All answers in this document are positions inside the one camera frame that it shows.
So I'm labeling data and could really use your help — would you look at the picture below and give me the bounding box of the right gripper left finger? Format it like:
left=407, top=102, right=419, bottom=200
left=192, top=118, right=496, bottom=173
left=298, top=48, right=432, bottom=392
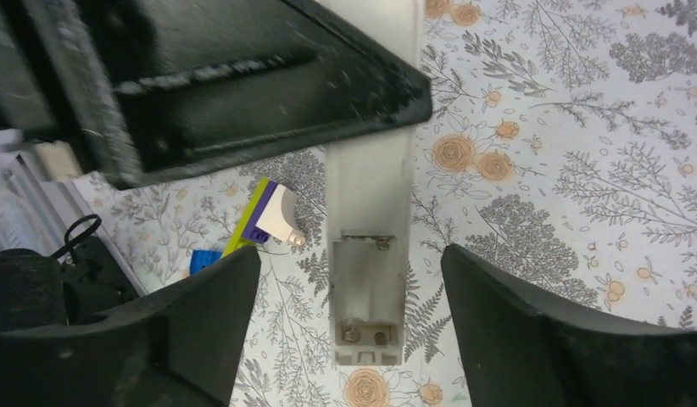
left=0, top=248, right=261, bottom=406

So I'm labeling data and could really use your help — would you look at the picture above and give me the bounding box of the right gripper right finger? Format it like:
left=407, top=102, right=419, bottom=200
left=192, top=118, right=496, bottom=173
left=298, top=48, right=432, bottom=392
left=441, top=244, right=697, bottom=407

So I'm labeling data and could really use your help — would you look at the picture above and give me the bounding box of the floral tablecloth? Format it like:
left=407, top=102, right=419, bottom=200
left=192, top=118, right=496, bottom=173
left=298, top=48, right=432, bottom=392
left=76, top=1, right=697, bottom=406

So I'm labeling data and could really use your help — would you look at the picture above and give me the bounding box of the white remote control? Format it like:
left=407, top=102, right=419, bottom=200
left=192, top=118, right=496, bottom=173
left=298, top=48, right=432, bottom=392
left=321, top=1, right=432, bottom=365

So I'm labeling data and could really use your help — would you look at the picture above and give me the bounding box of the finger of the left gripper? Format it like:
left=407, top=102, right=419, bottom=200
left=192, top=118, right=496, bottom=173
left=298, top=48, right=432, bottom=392
left=0, top=1, right=432, bottom=189

